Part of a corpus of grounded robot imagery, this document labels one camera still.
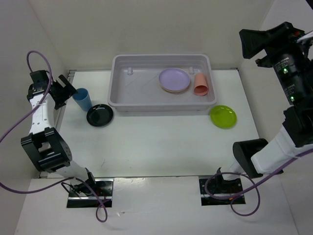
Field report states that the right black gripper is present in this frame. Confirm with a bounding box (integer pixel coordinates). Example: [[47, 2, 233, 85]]
[[236, 18, 313, 101]]

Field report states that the blue plastic cup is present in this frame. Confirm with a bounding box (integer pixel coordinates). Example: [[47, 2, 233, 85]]
[[72, 88, 92, 112]]

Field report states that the coral plastic cup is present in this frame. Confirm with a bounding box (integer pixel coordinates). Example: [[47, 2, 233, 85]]
[[194, 73, 209, 96]]

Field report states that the purple plastic plate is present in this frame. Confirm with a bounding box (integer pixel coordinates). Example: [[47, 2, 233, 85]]
[[158, 68, 191, 91]]

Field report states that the orange plastic plate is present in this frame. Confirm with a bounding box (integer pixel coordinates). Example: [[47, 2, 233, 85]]
[[161, 86, 189, 94]]

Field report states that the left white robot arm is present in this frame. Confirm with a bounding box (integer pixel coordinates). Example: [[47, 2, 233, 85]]
[[21, 70, 98, 196]]

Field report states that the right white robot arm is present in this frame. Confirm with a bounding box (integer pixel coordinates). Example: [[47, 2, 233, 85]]
[[214, 22, 313, 192]]

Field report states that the lavender plastic bin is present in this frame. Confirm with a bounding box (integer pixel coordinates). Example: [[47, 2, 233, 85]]
[[108, 54, 218, 112]]

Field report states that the black plate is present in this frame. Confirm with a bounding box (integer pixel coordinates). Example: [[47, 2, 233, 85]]
[[86, 104, 114, 127]]

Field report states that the green plastic plate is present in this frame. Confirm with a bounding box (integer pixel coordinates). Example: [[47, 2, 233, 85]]
[[210, 105, 237, 129]]

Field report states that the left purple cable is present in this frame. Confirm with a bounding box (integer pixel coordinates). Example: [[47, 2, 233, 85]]
[[0, 50, 109, 223]]

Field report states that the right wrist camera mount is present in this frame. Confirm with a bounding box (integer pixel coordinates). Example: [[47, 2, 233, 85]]
[[297, 31, 313, 45]]

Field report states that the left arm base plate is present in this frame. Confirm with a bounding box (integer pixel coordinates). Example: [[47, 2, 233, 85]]
[[63, 178, 114, 209]]

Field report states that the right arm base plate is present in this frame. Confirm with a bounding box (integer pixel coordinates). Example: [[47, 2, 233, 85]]
[[199, 176, 243, 206]]

